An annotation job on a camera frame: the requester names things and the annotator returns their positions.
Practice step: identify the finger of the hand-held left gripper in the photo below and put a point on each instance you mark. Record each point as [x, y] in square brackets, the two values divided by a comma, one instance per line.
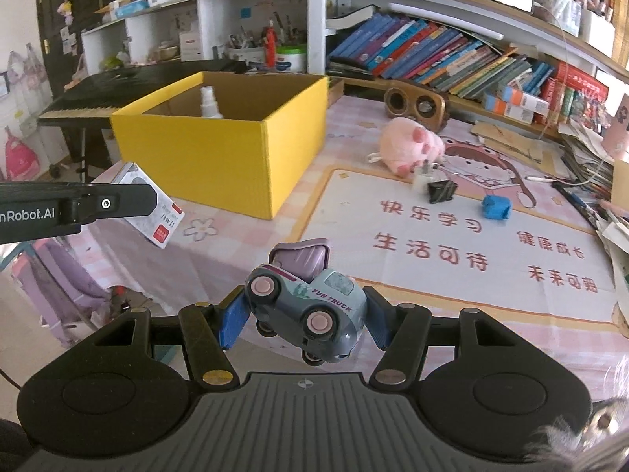
[118, 202]

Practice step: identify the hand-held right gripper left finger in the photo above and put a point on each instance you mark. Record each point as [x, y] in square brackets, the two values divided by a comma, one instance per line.
[233, 319]

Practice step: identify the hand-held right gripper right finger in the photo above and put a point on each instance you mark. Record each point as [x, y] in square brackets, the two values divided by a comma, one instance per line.
[378, 319]

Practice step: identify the white red-labelled packet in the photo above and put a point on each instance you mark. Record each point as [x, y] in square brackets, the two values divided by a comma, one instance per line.
[162, 226]

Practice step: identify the grey-blue toy truck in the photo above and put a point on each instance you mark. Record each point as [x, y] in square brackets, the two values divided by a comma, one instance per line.
[304, 300]

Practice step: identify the yellow cardboard box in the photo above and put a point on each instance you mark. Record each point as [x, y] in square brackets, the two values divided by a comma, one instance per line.
[196, 157]

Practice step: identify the white spray bottle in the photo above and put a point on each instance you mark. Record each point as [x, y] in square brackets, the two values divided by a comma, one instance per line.
[210, 105]

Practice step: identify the black binder clip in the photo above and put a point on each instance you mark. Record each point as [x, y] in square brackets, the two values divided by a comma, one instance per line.
[440, 191]

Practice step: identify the white charger plug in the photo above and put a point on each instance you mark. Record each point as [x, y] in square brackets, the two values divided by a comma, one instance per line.
[421, 182]

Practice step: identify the small blue plastic piece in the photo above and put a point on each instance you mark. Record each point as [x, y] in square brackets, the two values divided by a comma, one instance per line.
[496, 207]

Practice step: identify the pink plush pig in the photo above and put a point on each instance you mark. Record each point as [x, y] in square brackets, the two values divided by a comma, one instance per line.
[403, 147]

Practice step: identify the pink checked cloth desktop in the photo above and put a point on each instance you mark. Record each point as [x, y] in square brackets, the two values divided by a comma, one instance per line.
[231, 255]

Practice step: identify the purple cloth bag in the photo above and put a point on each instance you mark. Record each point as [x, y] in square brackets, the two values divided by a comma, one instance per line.
[64, 285]

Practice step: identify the black piano keyboard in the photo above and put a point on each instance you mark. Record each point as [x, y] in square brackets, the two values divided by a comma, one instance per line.
[98, 93]

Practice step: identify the blue tissue pack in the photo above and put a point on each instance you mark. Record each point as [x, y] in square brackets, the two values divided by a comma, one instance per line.
[132, 7]

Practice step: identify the pen holder with pens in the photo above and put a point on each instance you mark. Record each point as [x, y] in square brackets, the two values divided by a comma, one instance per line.
[245, 51]

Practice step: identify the dark wooden door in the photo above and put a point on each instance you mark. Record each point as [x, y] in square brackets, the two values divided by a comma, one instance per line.
[54, 10]

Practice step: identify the white shelf unit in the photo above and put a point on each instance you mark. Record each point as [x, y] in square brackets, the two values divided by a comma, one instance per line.
[209, 14]

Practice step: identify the red white pencil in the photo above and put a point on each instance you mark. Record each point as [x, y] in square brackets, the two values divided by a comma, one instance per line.
[538, 178]

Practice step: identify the brown retro radio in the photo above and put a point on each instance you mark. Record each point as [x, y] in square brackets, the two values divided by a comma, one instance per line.
[413, 105]

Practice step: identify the red slim bottle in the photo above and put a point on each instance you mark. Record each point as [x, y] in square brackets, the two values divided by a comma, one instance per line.
[270, 46]

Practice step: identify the brown paper envelopes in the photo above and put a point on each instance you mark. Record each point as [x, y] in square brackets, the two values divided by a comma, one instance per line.
[511, 140]

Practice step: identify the green lid jar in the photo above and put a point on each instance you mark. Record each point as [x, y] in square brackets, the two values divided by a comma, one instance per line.
[291, 61]

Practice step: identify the blue pen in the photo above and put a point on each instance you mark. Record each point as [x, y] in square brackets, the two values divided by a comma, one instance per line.
[577, 204]

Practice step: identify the fuzzy grey sleeve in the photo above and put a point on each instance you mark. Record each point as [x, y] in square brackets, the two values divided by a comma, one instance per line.
[589, 432]

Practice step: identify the black notebook stack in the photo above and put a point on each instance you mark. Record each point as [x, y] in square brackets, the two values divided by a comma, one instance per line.
[351, 69]

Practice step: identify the pile of papers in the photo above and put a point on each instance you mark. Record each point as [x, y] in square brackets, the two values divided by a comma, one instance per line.
[589, 152]

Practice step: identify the brown cardboard sheet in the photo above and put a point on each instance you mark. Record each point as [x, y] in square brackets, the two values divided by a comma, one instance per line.
[621, 177]

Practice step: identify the white book lying flat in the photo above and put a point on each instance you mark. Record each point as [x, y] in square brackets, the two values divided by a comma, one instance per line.
[349, 17]

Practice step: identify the red boxed book set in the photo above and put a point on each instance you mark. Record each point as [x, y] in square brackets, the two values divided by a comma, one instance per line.
[580, 91]

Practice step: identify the white pen bin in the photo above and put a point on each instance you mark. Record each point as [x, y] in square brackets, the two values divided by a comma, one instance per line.
[597, 32]

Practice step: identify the white frame wooden bookshelf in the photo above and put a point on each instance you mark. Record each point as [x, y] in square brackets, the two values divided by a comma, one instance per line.
[317, 19]

